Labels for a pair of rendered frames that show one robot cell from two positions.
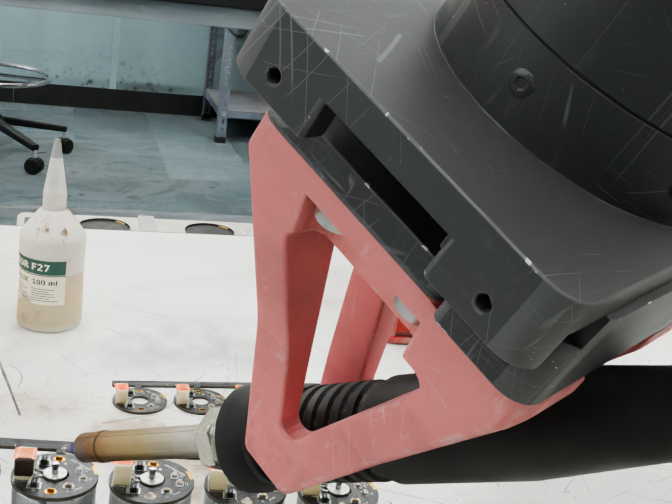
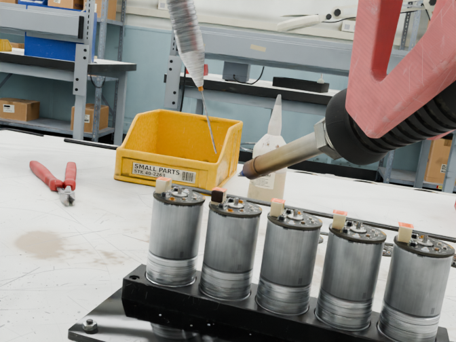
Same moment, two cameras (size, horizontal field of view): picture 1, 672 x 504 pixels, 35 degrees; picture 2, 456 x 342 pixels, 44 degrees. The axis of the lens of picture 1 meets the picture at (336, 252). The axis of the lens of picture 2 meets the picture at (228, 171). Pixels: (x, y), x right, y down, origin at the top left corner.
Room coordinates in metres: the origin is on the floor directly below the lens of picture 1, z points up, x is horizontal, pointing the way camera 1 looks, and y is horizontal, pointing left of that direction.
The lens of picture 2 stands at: (0.04, -0.02, 0.88)
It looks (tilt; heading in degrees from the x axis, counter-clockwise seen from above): 12 degrees down; 24
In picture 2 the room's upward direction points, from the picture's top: 7 degrees clockwise
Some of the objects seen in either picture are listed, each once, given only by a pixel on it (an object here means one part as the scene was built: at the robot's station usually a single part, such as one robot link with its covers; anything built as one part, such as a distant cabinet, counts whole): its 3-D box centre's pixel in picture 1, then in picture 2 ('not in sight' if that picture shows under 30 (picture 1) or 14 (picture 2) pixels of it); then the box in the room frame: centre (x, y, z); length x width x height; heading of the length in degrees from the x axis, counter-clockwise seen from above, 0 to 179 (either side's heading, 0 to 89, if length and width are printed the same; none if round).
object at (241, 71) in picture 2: not in sight; (236, 71); (2.50, 1.07, 0.80); 0.15 x 0.12 x 0.10; 18
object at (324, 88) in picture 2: not in sight; (300, 84); (2.66, 0.80, 0.77); 0.24 x 0.16 x 0.04; 92
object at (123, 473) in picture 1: (126, 468); (279, 207); (0.27, 0.05, 0.82); 0.01 x 0.01 x 0.01; 9
